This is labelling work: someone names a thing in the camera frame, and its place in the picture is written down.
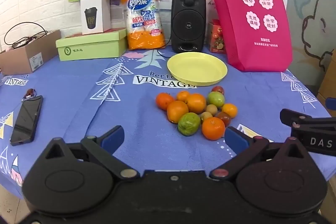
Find yellow plastic plate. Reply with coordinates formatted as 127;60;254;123
167;52;228;87

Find orange paper cup pack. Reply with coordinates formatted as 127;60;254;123
121;0;166;51

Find open cardboard box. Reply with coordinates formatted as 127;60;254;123
0;29;62;75

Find flat green box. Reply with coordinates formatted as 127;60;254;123
56;29;128;61

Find black speaker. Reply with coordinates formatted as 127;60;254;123
171;0;206;54

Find brown cardboard box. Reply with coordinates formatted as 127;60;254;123
316;49;336;109

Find small bead charm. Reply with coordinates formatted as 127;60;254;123
22;88;36;102

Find tomato printed carton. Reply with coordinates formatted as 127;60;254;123
208;19;227;54

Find blue printed tablecloth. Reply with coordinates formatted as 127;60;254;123
0;49;336;199

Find white cup box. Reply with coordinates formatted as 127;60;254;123
80;0;111;35

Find white paper bag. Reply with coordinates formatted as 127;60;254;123
207;0;219;23

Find orange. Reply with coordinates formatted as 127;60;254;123
156;92;175;111
186;93;207;114
167;100;189;124
202;117;226;141

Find black usb cable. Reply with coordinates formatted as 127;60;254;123
157;32;174;60

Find black cables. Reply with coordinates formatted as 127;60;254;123
4;22;49;49

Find cartoon wall sticker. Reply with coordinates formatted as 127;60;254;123
292;0;336;78

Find green citrus fruit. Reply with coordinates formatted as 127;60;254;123
207;91;226;108
178;112;202;136

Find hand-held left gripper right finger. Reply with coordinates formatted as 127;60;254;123
209;126;312;181

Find pink tote bag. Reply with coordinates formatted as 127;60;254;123
208;0;293;72

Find black smartphone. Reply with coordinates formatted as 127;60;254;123
10;95;44;146

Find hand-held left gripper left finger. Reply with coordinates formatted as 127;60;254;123
44;125;140;183

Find small tangerine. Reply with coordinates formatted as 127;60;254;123
176;91;190;104
222;103;238;119

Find red box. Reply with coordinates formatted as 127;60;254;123
64;28;127;39

